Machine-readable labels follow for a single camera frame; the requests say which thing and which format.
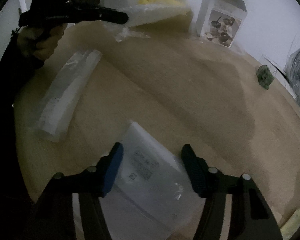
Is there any bubble wrap sheet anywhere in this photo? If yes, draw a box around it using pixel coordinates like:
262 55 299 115
33 50 102 142

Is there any small green crumpled object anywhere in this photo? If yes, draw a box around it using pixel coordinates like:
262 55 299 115
256 65 274 90

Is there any white open cardboard box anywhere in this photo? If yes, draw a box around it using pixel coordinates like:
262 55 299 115
195 0 247 48

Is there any clear plastic bag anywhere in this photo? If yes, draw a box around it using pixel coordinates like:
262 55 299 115
101 122 205 239

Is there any yellow tissue pack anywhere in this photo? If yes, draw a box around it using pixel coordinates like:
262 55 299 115
280 208 300 240

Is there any left hand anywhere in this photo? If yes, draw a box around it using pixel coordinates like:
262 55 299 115
17 24 67 61

